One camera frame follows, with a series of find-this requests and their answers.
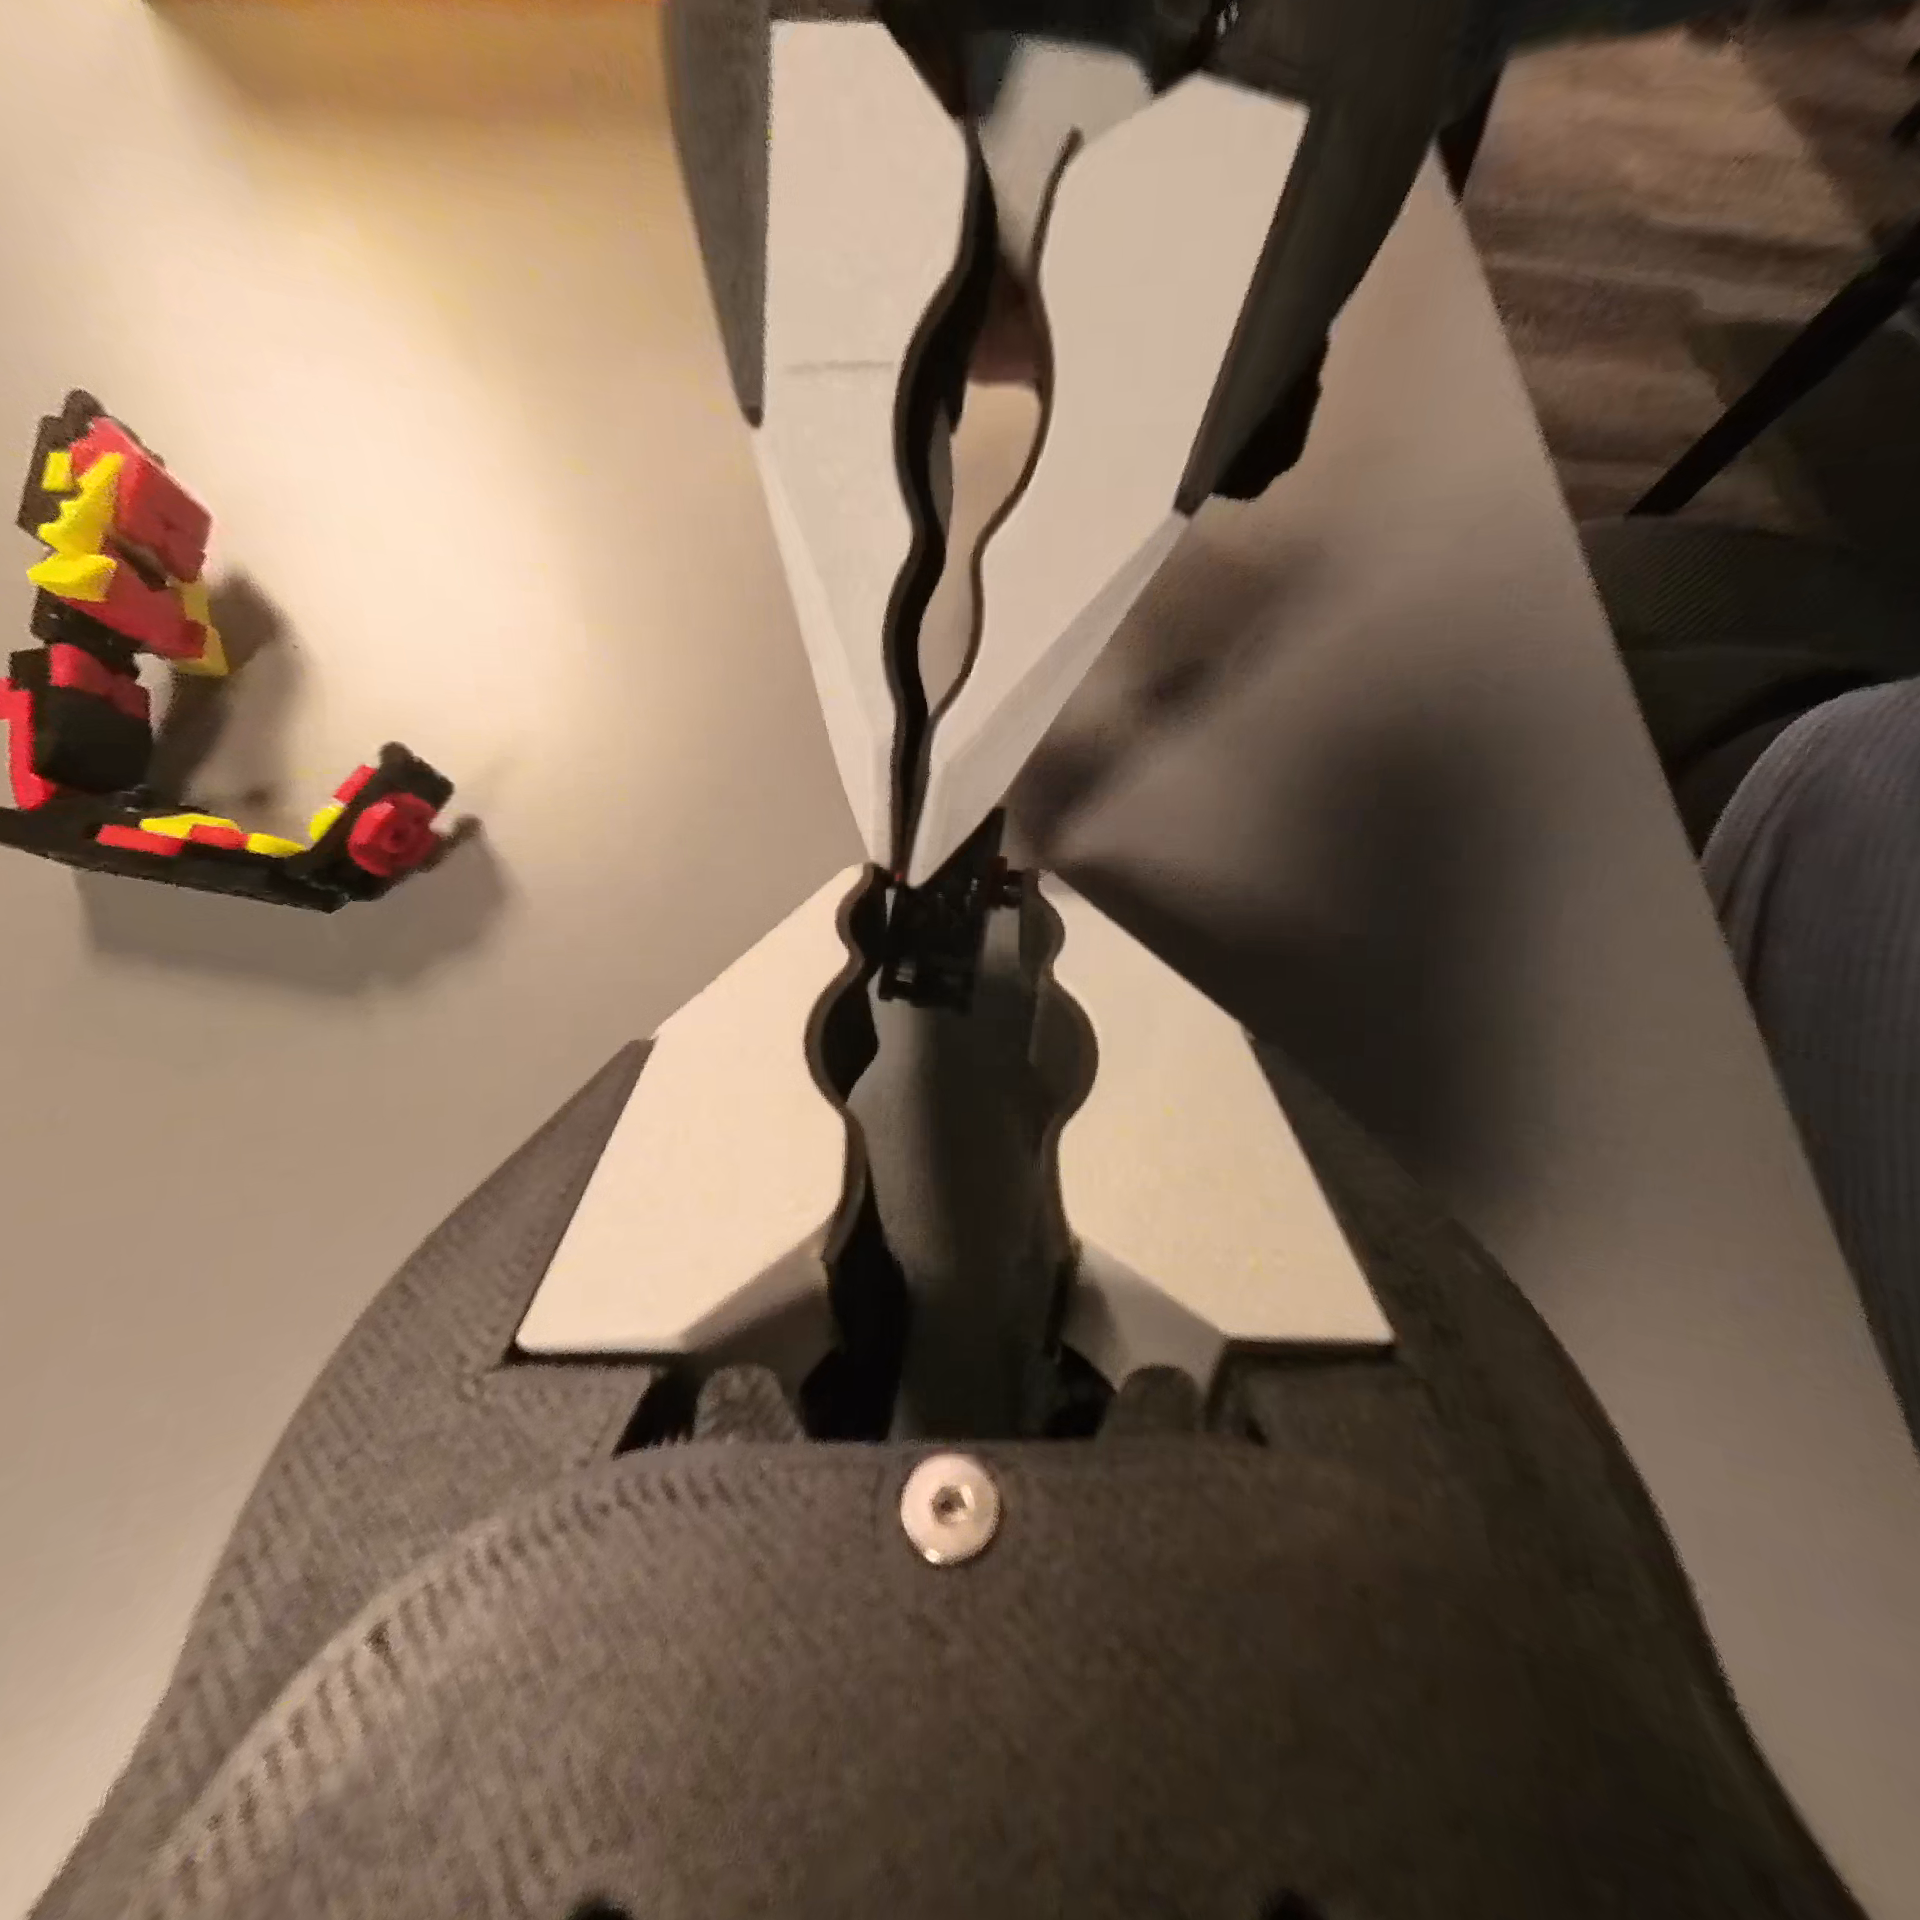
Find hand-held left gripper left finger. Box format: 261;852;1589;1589
512;863;890;1441

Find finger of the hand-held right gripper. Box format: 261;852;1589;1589
747;21;994;872
903;80;1309;878

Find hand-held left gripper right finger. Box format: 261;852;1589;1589
1019;870;1396;1432

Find black brick with red pins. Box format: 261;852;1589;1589
879;809;1033;1010

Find person's right hand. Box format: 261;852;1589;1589
971;258;1056;385

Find person's grey sweater torso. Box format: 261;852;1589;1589
1704;674;1920;1449

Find red black yellow brick model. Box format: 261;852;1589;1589
0;390;484;916

